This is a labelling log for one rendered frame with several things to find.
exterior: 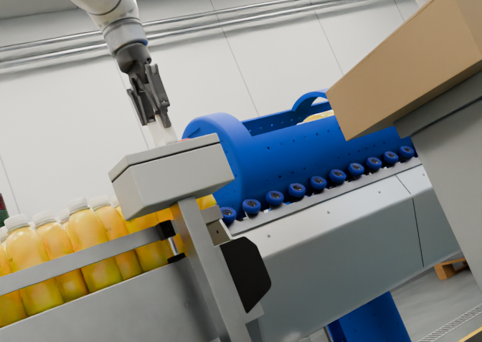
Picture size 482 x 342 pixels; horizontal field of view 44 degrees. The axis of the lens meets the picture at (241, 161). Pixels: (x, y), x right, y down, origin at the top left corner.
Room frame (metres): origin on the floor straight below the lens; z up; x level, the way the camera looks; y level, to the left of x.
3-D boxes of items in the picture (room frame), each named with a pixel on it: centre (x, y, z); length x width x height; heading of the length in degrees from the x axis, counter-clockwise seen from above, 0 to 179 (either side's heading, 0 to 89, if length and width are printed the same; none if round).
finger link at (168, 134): (1.25, 0.12, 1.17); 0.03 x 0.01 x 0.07; 126
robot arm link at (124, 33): (1.27, 0.13, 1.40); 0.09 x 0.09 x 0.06
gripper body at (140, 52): (1.27, 0.14, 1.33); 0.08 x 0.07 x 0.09; 36
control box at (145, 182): (1.12, 0.13, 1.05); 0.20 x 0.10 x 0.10; 126
